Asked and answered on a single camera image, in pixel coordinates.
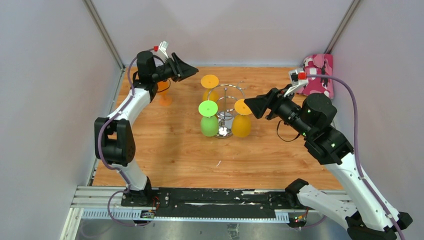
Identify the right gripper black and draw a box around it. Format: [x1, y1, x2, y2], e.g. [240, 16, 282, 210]
[244, 83, 313, 139]

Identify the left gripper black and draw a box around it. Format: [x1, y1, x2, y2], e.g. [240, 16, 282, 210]
[151, 53, 198, 84]

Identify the orange wine glass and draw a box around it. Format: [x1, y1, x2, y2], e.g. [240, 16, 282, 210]
[156, 80, 172, 107]

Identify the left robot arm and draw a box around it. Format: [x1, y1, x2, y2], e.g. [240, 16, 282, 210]
[94, 50, 199, 207]

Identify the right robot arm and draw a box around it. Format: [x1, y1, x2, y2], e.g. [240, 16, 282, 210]
[244, 88, 413, 240]

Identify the yellow wine glass front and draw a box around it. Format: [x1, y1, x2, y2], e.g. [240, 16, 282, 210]
[231, 98, 252, 138]

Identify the yellow wine glass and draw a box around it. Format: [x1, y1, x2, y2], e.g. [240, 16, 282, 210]
[231, 98, 252, 138]
[200, 74, 220, 102]

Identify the yellow wine glass rear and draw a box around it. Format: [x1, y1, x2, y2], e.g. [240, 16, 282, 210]
[200, 74, 220, 102]

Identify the chrome wine glass rack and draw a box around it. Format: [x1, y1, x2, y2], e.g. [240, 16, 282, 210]
[203, 81, 246, 139]

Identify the green wine glass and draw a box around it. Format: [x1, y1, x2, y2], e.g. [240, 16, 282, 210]
[198, 100, 219, 137]

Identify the pink camouflage cloth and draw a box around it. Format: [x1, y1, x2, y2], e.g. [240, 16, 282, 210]
[294, 53, 335, 100]

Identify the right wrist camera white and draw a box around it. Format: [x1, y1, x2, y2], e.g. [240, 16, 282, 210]
[283, 67, 309, 97]

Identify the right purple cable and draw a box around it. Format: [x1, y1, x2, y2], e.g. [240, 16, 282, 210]
[298, 71, 407, 240]

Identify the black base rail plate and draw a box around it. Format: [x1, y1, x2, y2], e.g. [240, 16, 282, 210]
[121, 187, 309, 220]

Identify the aluminium frame rail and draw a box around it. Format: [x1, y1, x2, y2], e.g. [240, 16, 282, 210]
[71, 186, 352, 223]

